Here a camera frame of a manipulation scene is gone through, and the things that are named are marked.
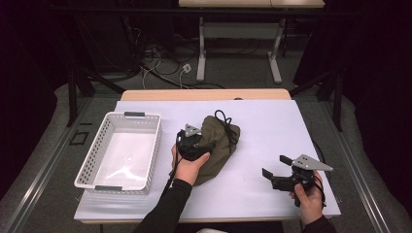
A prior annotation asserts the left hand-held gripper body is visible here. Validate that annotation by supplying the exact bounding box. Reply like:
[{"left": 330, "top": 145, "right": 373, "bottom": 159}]
[{"left": 176, "top": 123, "right": 209, "bottom": 162}]

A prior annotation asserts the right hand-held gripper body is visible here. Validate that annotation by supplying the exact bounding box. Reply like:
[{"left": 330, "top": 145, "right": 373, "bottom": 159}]
[{"left": 271, "top": 153, "right": 334, "bottom": 192}]

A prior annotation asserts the olive drawstring bag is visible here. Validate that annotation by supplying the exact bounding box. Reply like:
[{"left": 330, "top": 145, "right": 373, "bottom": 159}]
[{"left": 193, "top": 109, "right": 242, "bottom": 187}]

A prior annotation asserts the white perforated plastic basket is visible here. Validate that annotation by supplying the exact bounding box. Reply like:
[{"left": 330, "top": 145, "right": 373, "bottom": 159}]
[{"left": 73, "top": 111, "right": 162, "bottom": 196}]

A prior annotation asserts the person's left hand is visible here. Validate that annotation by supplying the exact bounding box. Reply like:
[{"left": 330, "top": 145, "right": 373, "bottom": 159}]
[{"left": 170, "top": 144, "right": 211, "bottom": 187}]

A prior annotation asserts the person's right hand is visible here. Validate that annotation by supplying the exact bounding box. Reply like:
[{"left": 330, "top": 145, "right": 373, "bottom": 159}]
[{"left": 289, "top": 171, "right": 326, "bottom": 226}]

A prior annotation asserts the white table cover sheet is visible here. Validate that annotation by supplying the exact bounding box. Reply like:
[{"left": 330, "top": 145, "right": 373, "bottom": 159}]
[{"left": 73, "top": 99, "right": 342, "bottom": 224}]

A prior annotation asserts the black metal stand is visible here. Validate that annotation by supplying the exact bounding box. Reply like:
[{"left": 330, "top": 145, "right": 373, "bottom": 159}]
[
  {"left": 289, "top": 62, "right": 345, "bottom": 132},
  {"left": 65, "top": 18, "right": 126, "bottom": 128}
]

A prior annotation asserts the white-framed desk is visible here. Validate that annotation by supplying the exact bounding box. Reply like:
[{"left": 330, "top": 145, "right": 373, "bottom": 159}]
[{"left": 178, "top": 0, "right": 326, "bottom": 84}]

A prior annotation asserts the dark curtain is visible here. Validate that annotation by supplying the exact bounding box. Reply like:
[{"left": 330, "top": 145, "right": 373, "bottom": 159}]
[
  {"left": 339, "top": 0, "right": 412, "bottom": 196},
  {"left": 0, "top": 0, "right": 60, "bottom": 199}
]

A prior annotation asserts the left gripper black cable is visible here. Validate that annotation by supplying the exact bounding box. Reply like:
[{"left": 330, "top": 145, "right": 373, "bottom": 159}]
[{"left": 161, "top": 129, "right": 183, "bottom": 197}]

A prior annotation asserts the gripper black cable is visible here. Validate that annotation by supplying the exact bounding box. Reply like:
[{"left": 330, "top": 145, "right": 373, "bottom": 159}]
[
  {"left": 161, "top": 129, "right": 183, "bottom": 197},
  {"left": 311, "top": 139, "right": 327, "bottom": 208}
]

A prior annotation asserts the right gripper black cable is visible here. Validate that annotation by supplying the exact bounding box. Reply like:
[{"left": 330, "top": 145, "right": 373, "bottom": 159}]
[{"left": 311, "top": 139, "right": 327, "bottom": 208}]

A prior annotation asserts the metal floor rail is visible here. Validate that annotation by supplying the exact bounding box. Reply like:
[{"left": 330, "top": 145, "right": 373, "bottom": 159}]
[
  {"left": 319, "top": 96, "right": 412, "bottom": 233},
  {"left": 0, "top": 96, "right": 95, "bottom": 233}
]

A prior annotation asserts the bundle of floor cables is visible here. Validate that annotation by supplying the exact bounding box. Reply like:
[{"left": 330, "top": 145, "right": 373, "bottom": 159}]
[{"left": 127, "top": 27, "right": 227, "bottom": 90}]

